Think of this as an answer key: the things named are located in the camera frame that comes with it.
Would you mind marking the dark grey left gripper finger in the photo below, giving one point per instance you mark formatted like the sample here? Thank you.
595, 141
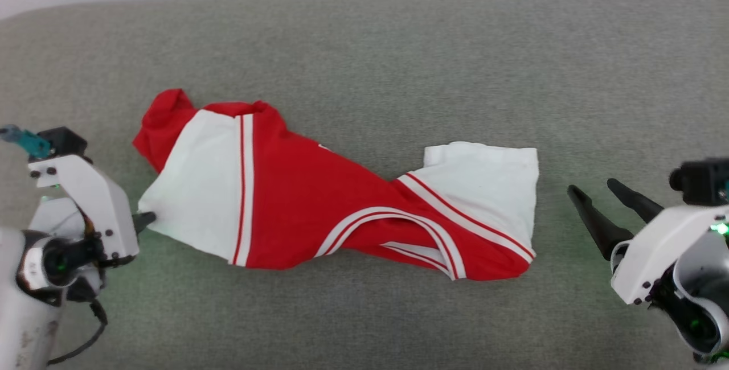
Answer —
144, 222

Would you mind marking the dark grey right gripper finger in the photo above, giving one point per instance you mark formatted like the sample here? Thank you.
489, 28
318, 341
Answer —
641, 205
603, 227

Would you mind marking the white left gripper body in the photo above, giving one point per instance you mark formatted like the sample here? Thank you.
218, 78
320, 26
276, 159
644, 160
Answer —
97, 205

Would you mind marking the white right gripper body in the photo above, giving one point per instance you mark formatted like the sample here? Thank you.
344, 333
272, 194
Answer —
655, 250

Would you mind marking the red and white striped shirt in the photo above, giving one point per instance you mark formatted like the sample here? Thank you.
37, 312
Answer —
296, 199

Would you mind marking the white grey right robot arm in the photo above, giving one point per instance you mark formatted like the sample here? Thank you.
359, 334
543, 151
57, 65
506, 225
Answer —
706, 313

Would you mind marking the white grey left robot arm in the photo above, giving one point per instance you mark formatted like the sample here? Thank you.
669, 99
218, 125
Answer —
23, 330

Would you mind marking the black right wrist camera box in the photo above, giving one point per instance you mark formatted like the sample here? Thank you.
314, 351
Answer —
703, 179

